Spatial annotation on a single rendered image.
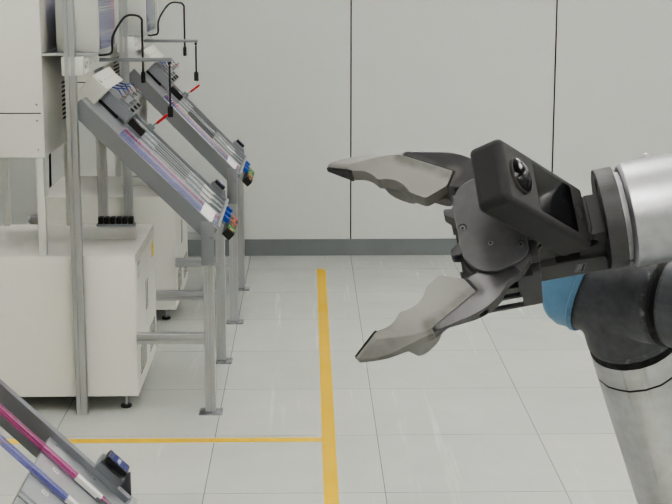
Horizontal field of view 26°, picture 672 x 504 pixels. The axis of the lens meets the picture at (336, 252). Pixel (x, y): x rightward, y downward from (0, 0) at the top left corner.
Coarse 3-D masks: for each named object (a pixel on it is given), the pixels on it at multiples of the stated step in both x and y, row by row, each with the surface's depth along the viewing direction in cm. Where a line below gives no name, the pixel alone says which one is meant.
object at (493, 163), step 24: (504, 144) 94; (480, 168) 94; (504, 168) 93; (528, 168) 96; (480, 192) 94; (504, 192) 93; (528, 192) 94; (552, 192) 98; (576, 192) 102; (504, 216) 95; (528, 216) 95; (552, 216) 97; (576, 216) 100; (552, 240) 99; (576, 240) 99
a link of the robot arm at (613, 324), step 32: (544, 288) 115; (576, 288) 112; (608, 288) 111; (640, 288) 109; (576, 320) 114; (608, 320) 112; (640, 320) 109; (608, 352) 114; (640, 352) 113; (608, 384) 117; (640, 384) 115; (640, 416) 117; (640, 448) 119; (640, 480) 122
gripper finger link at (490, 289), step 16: (480, 272) 100; (496, 272) 100; (512, 272) 100; (480, 288) 99; (496, 288) 99; (464, 304) 99; (480, 304) 99; (496, 304) 100; (448, 320) 99; (464, 320) 99
